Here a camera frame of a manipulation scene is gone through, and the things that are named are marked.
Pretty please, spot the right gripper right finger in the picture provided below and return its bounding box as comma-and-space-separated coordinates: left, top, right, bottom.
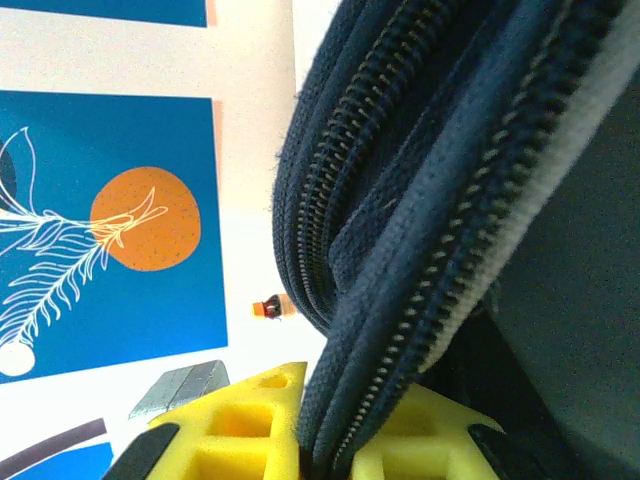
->
349, 383, 506, 480

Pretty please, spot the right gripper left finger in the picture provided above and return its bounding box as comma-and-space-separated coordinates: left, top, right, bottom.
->
102, 360, 309, 480

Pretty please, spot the navy blue backpack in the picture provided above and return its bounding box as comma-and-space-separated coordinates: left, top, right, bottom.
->
272, 0, 640, 480

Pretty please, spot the orange capped bottle in bag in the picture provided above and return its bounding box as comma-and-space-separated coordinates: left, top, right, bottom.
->
251, 293, 300, 321

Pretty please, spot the blue poster orange circle leaf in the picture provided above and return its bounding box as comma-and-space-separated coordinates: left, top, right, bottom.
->
0, 91, 229, 385

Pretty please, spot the aluminium corner post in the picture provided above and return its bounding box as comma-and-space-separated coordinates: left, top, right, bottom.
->
128, 359, 231, 421

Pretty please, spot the blue wall poster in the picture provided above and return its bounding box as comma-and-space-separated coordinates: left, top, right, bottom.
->
0, 0, 209, 29

